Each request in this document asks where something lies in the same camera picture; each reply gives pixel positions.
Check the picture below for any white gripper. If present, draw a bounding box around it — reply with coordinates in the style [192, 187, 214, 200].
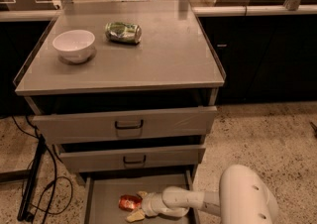
[126, 191, 189, 223]

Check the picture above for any red coke can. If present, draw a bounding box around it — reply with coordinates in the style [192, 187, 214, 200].
[119, 194, 142, 211]

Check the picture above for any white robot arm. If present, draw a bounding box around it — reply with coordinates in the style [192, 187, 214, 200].
[119, 165, 278, 224]

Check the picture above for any grey open bottom drawer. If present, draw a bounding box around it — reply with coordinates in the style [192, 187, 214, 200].
[82, 168, 200, 224]

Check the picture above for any grey middle drawer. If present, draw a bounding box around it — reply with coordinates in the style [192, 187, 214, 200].
[60, 145, 205, 172]

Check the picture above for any grey top drawer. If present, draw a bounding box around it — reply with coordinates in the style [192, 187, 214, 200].
[34, 106, 217, 144]

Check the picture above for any grey metal drawer cabinet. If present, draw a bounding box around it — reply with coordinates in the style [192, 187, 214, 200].
[16, 0, 225, 224]

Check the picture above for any green soda can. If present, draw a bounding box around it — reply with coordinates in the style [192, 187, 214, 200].
[105, 22, 142, 45]

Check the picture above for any black metal floor stand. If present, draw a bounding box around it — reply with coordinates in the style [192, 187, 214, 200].
[0, 137, 46, 222]

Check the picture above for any white ceramic bowl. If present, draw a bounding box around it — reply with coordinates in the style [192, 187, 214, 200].
[53, 30, 95, 63]

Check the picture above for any black middle drawer handle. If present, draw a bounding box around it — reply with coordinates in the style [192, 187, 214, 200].
[123, 155, 147, 166]

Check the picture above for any black drawer handle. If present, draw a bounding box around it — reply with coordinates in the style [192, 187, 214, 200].
[123, 155, 147, 166]
[114, 119, 144, 130]

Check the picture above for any black top drawer handle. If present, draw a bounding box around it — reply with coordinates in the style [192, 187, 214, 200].
[114, 119, 144, 130]

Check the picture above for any black floor cable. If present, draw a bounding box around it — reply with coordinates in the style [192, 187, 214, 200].
[11, 115, 74, 224]

